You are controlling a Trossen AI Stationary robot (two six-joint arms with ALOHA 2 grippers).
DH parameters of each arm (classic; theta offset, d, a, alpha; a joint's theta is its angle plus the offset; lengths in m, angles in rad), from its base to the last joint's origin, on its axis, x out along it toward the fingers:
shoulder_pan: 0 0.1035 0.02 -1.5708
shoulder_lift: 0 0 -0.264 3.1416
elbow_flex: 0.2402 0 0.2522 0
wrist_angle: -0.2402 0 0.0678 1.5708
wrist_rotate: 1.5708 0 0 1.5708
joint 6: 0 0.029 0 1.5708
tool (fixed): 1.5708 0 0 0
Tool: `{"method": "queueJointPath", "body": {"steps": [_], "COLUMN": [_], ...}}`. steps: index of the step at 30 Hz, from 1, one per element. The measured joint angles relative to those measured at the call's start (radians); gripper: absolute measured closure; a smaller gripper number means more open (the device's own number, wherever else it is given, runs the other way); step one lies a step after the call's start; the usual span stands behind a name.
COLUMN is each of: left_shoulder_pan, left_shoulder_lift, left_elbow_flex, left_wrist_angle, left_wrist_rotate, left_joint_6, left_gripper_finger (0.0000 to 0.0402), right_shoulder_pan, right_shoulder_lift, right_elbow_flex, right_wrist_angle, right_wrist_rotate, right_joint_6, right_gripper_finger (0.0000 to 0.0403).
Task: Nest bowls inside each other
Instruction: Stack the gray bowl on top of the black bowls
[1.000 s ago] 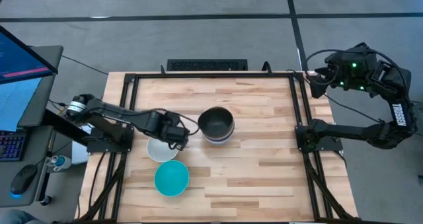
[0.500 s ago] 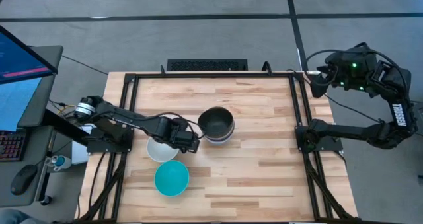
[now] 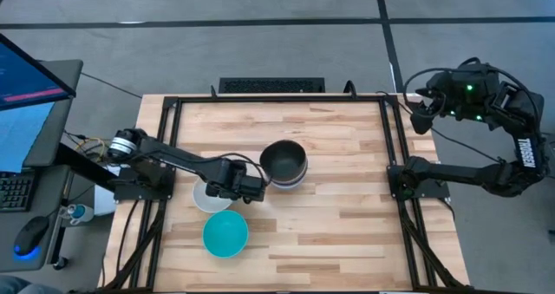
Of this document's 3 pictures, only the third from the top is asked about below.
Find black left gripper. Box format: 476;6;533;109
205;157;274;203

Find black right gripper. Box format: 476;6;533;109
408;65;500;135

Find black bowl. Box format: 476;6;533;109
258;139;310;187

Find white bowl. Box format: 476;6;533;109
192;178;236;214
265;154;310;190

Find teal bowl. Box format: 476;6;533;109
201;209;251;259

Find black keyboard at table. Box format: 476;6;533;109
217;76;327;95

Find grey side desk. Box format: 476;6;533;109
0;163;73;274

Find computer monitor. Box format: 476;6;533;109
23;59;85;170

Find black mouse with blue glow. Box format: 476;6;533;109
12;215;51;261

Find monitor with light blue screen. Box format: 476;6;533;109
0;101;58;175

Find monitor with dark blue screen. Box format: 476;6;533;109
0;33;79;114

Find person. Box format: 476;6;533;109
0;275;62;294

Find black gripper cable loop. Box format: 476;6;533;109
402;65;454;114

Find black aluminium table frame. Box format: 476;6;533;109
101;94;468;292

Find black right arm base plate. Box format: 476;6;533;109
386;163;453;200

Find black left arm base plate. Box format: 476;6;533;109
113;165;177;202

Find yellow wires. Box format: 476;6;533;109
74;136;108;161

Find black floor cable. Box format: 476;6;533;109
79;71;145;101

